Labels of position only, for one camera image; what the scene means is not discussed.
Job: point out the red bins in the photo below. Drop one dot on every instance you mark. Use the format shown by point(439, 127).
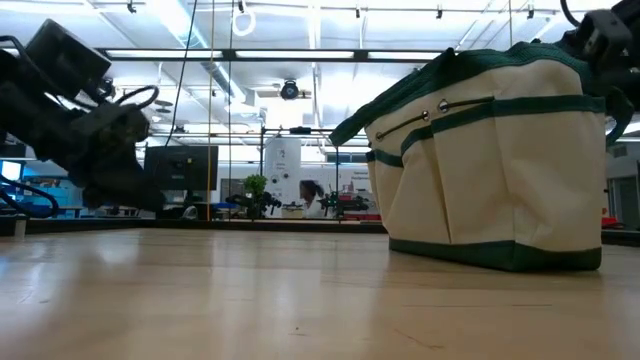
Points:
point(365, 217)

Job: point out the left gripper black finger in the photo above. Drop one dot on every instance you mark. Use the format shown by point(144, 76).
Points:
point(125, 187)

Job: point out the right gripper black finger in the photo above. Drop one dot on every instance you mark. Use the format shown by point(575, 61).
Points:
point(622, 90)

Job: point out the small potted green plant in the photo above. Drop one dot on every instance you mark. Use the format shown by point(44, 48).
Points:
point(255, 184)

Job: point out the black monitor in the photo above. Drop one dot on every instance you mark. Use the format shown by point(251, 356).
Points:
point(190, 167)

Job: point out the white pillar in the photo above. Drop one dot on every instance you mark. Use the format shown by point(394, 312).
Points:
point(282, 160)

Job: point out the black ceiling camera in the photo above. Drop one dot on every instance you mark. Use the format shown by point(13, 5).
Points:
point(289, 91)

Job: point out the distant black rig frame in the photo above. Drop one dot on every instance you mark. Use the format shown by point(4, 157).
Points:
point(300, 130)

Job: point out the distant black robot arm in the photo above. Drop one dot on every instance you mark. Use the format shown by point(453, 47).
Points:
point(345, 202)
point(270, 201)

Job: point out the person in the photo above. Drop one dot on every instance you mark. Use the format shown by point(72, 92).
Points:
point(312, 200)

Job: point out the cream and green gardening bag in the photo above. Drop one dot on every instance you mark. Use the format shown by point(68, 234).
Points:
point(500, 175)

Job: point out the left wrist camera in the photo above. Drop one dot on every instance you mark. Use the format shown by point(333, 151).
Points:
point(65, 57)

